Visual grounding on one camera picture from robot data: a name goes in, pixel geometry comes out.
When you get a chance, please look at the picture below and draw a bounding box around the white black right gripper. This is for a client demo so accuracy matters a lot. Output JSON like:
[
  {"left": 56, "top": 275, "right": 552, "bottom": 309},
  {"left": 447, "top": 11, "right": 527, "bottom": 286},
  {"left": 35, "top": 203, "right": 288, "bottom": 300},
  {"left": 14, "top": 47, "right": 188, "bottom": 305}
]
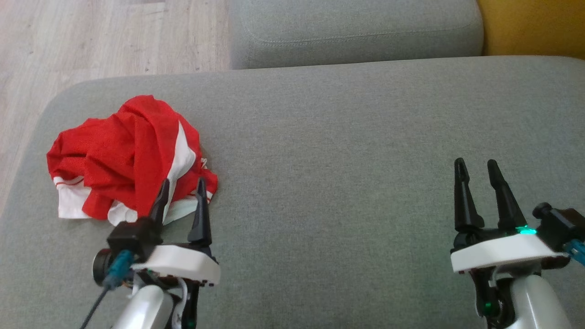
[{"left": 450, "top": 158, "right": 570, "bottom": 275}]

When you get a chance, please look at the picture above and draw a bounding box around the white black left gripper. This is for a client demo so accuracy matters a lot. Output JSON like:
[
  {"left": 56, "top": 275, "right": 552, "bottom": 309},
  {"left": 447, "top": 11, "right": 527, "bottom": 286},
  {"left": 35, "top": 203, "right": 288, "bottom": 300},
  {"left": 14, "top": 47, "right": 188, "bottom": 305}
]
[{"left": 132, "top": 177, "right": 221, "bottom": 287}]

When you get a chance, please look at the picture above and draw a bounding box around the red white basketball jersey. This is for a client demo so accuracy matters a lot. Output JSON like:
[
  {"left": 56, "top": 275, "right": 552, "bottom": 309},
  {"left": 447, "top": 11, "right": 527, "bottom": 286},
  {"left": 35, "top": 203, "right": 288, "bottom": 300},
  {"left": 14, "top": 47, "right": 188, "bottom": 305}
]
[{"left": 47, "top": 117, "right": 215, "bottom": 227}]

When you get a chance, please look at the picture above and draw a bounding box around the grey sofa seat cushion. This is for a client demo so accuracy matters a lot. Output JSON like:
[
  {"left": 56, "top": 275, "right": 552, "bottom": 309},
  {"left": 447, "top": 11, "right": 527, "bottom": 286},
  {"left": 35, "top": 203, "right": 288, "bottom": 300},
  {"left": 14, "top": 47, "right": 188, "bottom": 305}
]
[{"left": 0, "top": 56, "right": 585, "bottom": 329}]

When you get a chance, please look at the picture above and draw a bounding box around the yellow cushion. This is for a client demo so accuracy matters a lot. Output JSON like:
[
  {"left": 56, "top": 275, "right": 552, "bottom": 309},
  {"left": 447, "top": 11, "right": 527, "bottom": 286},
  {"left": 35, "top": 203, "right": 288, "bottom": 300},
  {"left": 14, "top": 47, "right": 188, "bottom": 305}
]
[{"left": 477, "top": 0, "right": 585, "bottom": 60}]

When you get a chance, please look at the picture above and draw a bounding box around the grey sofa back cushion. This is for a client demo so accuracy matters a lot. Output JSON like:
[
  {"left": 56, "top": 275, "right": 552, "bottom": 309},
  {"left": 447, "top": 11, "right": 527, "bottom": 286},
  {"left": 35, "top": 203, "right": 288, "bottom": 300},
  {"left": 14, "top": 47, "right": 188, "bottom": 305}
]
[{"left": 229, "top": 0, "right": 485, "bottom": 70}]

